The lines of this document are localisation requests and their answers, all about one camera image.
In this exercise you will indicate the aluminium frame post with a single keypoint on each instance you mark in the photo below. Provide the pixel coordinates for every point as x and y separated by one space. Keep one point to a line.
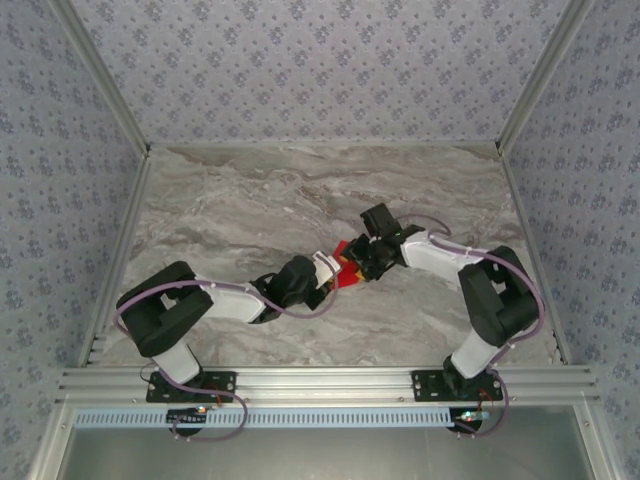
104 75
542 75

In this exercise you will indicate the small black adapter board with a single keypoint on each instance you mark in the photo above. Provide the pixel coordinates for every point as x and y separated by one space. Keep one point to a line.
185 416
467 416

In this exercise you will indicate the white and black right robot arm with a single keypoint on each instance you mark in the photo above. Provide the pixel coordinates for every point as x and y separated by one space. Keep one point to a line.
500 305

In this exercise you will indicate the aluminium table side rail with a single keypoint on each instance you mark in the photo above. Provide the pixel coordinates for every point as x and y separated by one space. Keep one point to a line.
129 215
521 215

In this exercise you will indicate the red square paper sheet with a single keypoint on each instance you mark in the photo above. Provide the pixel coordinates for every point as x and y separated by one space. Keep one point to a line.
344 248

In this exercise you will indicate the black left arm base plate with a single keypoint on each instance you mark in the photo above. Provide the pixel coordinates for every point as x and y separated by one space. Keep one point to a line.
156 394

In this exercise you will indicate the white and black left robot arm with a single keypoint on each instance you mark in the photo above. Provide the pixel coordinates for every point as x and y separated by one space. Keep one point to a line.
160 310

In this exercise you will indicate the aluminium mounting rail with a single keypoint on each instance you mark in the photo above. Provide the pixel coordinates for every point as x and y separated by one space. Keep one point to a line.
325 385

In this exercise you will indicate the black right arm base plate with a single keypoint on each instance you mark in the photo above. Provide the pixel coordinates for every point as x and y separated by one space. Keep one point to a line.
422 387

